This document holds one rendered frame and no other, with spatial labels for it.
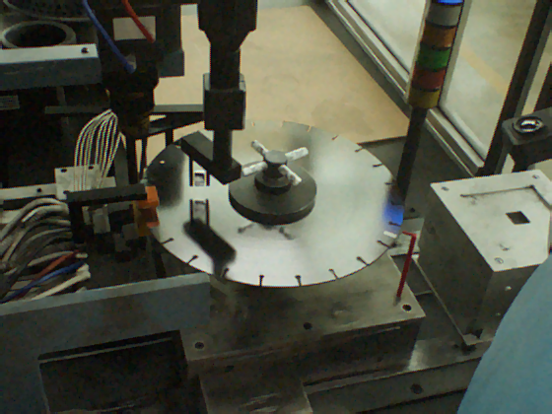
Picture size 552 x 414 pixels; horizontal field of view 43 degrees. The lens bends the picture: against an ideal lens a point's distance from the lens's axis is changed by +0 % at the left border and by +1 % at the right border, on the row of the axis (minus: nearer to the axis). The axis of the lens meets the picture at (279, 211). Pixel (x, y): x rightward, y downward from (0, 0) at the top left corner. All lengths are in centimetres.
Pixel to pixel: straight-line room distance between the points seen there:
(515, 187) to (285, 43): 78
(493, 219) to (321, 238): 28
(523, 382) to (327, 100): 130
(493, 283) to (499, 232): 8
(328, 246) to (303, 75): 78
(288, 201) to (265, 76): 71
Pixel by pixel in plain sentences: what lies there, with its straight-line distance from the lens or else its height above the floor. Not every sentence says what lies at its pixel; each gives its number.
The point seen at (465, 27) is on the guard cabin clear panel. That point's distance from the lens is 134.
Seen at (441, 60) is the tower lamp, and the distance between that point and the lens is 103.
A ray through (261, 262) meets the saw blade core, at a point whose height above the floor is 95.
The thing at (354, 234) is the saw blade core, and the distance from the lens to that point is 84.
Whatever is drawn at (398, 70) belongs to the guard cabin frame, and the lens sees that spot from 154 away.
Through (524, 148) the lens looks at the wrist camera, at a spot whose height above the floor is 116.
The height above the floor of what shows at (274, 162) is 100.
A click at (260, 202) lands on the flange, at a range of 85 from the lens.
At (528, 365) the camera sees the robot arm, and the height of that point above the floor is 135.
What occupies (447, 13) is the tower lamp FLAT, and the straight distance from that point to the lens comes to 99.
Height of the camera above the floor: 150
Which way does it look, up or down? 40 degrees down
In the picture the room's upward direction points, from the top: 5 degrees clockwise
